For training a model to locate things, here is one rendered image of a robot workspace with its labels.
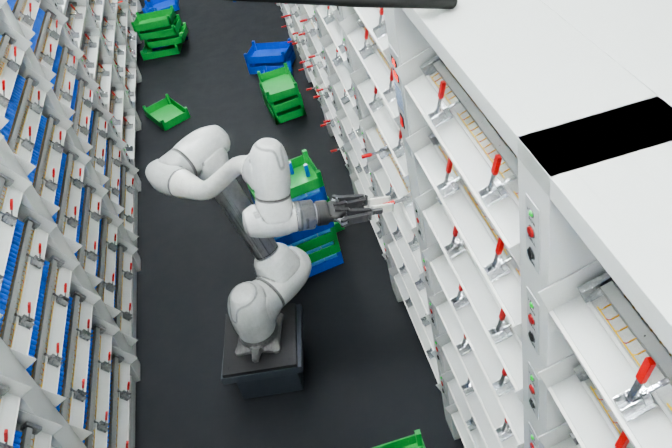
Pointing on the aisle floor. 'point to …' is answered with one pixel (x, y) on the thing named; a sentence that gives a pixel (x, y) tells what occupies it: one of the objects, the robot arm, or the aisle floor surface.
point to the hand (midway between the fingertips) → (380, 204)
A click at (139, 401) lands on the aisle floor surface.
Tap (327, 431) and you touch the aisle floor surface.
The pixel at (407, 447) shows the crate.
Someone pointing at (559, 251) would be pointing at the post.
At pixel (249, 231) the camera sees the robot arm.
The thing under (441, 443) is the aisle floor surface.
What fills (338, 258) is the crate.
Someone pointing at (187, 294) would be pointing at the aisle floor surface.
